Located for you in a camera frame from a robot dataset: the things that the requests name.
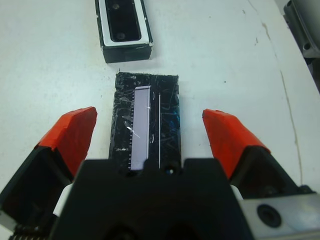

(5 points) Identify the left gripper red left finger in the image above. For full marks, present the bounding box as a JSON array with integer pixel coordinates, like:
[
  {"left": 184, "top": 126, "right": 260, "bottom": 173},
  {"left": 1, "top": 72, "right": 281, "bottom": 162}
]
[{"left": 0, "top": 106, "right": 98, "bottom": 222}]

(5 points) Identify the white-lined camera box base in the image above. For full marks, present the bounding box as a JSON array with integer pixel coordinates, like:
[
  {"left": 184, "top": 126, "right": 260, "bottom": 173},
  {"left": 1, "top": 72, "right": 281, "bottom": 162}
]
[{"left": 94, "top": 0, "right": 154, "bottom": 64}]

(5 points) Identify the glossy black box lid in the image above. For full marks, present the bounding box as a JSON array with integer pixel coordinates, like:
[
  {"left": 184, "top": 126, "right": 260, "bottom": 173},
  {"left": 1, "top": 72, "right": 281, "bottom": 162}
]
[{"left": 107, "top": 71, "right": 183, "bottom": 173}]

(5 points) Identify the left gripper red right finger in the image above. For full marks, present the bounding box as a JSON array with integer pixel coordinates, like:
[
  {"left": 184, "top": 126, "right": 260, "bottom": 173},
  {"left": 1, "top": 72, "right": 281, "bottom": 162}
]
[{"left": 201, "top": 108, "right": 315, "bottom": 200}]

